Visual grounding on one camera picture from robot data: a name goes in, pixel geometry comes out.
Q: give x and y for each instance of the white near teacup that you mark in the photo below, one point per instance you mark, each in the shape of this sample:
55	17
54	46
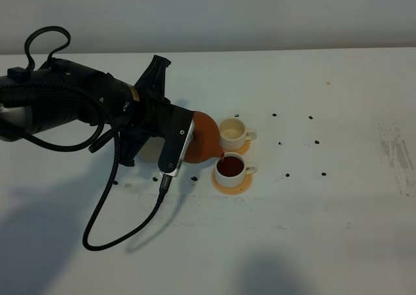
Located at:
231	170

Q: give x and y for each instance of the orange coaster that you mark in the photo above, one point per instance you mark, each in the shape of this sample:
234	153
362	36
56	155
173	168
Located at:
244	149
242	187

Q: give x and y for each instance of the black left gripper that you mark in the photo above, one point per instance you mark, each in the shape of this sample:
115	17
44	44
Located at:
150	88

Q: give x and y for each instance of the orange near coaster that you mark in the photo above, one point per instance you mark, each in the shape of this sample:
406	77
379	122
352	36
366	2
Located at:
242	187

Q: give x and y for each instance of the orange far coaster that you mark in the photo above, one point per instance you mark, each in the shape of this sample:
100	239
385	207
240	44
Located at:
244	149

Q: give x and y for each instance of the beige round teapot saucer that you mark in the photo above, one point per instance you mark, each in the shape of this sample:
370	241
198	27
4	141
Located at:
151	150

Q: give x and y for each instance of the brown clay teapot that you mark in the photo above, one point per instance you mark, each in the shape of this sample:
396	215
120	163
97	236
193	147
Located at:
205	143

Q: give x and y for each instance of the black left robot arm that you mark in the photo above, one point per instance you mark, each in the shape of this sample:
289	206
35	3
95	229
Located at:
62	91

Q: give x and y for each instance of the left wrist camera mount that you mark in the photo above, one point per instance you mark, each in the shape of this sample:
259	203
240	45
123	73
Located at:
175	125

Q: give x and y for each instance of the white teacup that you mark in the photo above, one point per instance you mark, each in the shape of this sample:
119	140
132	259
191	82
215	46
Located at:
234	134
231	170

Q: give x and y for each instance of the white far teacup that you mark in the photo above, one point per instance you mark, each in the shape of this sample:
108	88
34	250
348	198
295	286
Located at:
234	134

